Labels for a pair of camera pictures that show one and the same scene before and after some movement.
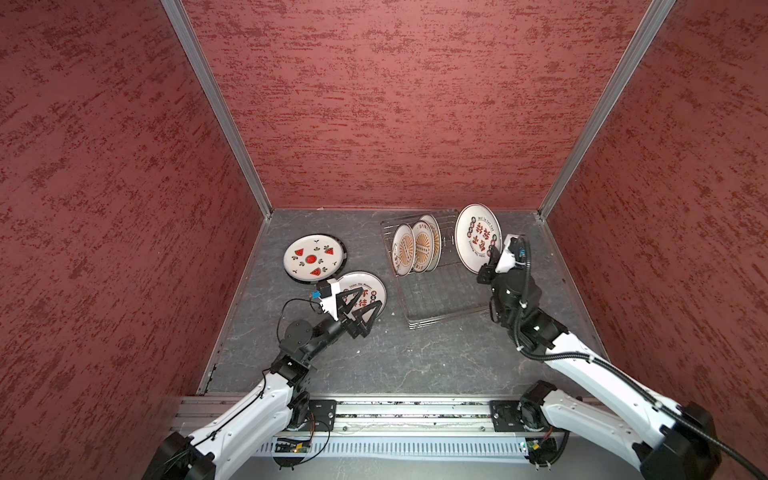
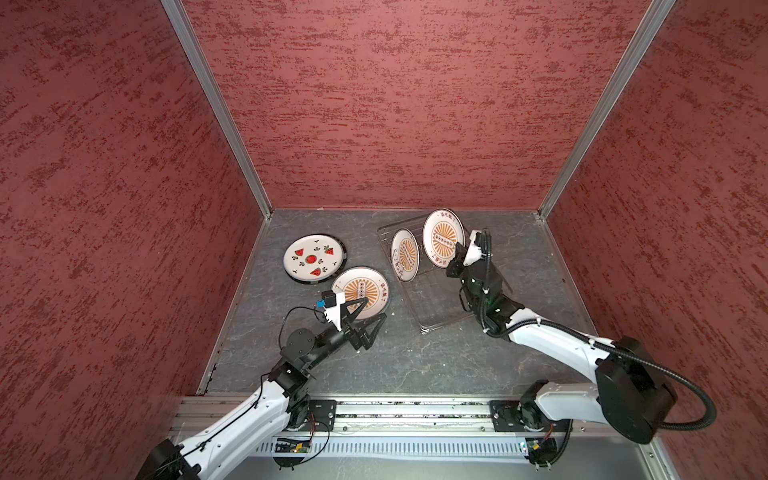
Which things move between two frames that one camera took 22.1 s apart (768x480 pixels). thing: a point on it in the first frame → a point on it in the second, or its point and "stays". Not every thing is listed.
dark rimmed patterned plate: [315, 258] stays
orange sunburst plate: [403, 250] stays
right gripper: [489, 269] → [453, 270]
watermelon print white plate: [315, 258] stays
